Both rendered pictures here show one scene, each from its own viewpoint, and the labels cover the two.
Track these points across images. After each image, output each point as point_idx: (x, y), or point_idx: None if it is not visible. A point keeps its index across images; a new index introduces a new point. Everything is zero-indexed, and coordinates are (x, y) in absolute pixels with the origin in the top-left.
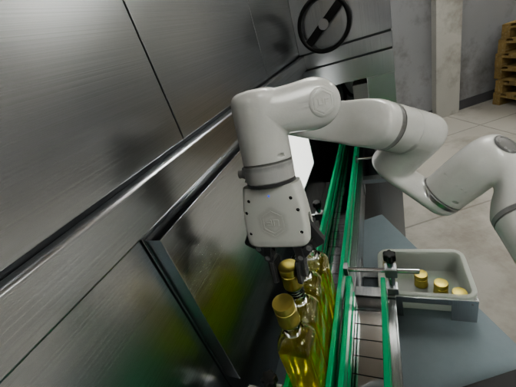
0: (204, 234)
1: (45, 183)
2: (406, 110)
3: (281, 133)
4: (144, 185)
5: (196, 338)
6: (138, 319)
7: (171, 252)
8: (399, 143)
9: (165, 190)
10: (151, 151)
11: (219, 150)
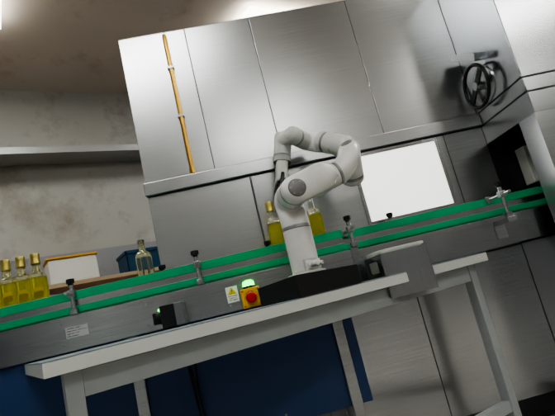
0: (271, 185)
1: (231, 155)
2: (324, 134)
3: (279, 144)
4: (253, 161)
5: (258, 221)
6: (239, 197)
7: (253, 182)
8: (322, 148)
9: (260, 165)
10: (264, 155)
11: (297, 160)
